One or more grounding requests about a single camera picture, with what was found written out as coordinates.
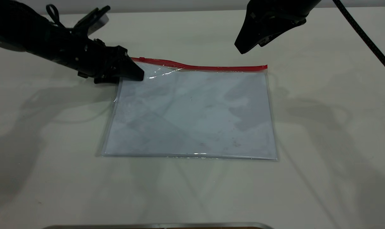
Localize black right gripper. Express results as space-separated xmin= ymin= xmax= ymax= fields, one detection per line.
xmin=234 ymin=0 xmax=322 ymax=54

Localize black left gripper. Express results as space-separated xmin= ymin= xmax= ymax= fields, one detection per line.
xmin=57 ymin=30 xmax=145 ymax=84

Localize clear zip bag red zipper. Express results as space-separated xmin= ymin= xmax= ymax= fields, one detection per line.
xmin=96 ymin=57 xmax=279 ymax=161

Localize white paper stack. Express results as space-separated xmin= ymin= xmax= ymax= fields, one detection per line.
xmin=104 ymin=68 xmax=277 ymax=158

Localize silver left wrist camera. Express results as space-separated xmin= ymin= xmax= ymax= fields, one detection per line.
xmin=73 ymin=5 xmax=111 ymax=36

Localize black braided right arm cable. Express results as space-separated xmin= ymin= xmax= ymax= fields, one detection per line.
xmin=332 ymin=0 xmax=385 ymax=79

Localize grey metal frame edge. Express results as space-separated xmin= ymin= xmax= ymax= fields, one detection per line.
xmin=42 ymin=222 xmax=274 ymax=229

